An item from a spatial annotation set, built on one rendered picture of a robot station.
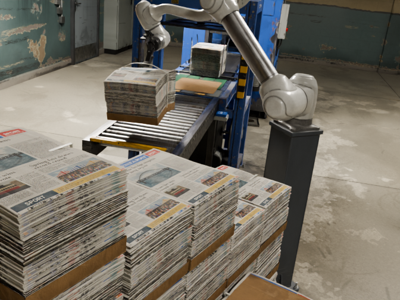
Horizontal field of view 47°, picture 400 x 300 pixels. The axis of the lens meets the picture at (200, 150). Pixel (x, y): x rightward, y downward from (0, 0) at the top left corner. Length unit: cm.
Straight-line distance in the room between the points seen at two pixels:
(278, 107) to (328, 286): 131
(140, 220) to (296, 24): 997
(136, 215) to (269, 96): 109
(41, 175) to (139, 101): 149
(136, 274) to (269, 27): 494
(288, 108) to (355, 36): 903
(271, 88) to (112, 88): 82
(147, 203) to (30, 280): 51
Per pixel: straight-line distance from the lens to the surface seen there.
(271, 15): 589
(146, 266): 124
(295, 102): 220
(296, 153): 244
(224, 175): 157
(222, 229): 159
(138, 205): 134
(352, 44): 1116
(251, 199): 198
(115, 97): 247
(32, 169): 102
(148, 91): 239
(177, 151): 249
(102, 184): 99
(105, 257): 108
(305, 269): 312
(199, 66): 444
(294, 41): 1109
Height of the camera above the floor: 170
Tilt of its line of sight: 21 degrees down
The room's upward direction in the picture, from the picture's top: 6 degrees clockwise
